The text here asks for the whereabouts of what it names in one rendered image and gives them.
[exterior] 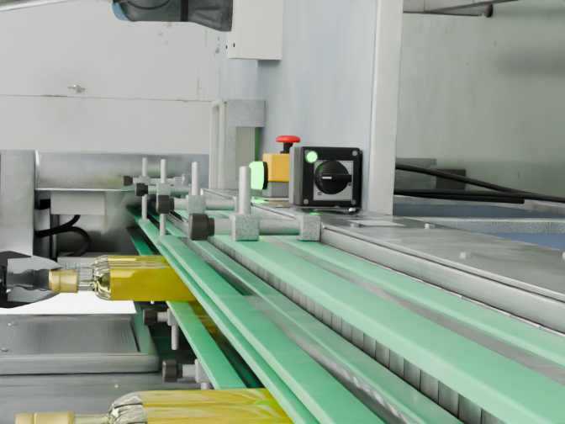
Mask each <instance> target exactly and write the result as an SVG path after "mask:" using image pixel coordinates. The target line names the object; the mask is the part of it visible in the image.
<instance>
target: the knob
mask: <svg viewBox="0 0 565 424"><path fill-rule="evenodd" d="M349 182H351V174H349V172H348V171H347V169H346V167H345V166H343V165H342V164H341V163H340V162H338V161H333V160H329V161H325V162H322V163H320V164H319V165H318V166H317V168H316V170H315V172H314V183H315V185H316V187H317V189H318V190H319V191H320V192H322V193H326V194H337V193H339V192H341V191H343V190H344V189H345V188H346V186H347V184H348V183H349Z"/></svg>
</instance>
